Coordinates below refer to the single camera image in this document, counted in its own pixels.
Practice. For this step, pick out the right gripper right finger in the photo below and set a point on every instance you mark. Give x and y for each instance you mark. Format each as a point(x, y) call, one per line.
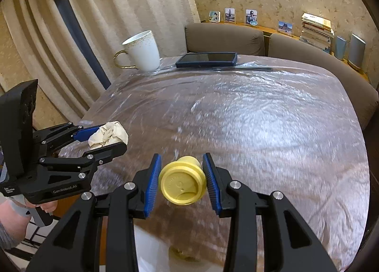
point(289, 243)

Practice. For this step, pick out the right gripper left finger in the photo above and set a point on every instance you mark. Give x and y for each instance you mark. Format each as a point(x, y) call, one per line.
point(74, 242)

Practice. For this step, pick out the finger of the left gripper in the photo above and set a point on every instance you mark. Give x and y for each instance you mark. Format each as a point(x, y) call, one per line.
point(89, 159)
point(57, 137)

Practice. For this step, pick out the beige tissue ball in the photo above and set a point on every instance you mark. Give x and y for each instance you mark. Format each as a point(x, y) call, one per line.
point(107, 134)

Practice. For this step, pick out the white trash bin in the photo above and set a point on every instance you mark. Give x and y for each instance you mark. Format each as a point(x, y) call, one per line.
point(155, 255)

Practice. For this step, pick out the person left hand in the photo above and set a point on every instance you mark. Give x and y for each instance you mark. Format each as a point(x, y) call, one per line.
point(14, 220)

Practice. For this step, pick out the beige curtain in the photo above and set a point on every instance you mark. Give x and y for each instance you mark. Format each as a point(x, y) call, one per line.
point(69, 47)

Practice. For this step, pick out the dark blue tablet case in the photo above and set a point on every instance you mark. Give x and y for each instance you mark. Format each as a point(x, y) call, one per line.
point(207, 60)

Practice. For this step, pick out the brown sofa left cushion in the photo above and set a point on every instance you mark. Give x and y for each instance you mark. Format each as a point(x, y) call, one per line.
point(211, 37)

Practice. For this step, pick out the brown sofa cushion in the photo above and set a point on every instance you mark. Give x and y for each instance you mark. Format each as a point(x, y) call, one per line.
point(211, 37)
point(362, 95)

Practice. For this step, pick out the brown sofa right cushion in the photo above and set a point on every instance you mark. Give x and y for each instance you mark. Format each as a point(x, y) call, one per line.
point(362, 95)

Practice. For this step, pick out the stack of books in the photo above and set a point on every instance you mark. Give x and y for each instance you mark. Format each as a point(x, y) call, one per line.
point(317, 32)

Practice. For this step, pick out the blue grey speaker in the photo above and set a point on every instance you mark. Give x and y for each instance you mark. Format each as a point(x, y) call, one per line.
point(340, 47)

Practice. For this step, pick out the white mug gold handle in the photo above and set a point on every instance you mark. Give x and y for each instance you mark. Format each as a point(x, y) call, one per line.
point(143, 51)

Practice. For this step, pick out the photo frame landscape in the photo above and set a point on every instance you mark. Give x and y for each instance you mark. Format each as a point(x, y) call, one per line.
point(285, 27)

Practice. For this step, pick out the photo frame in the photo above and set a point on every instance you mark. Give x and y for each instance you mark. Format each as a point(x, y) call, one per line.
point(251, 17)
point(230, 15)
point(214, 16)

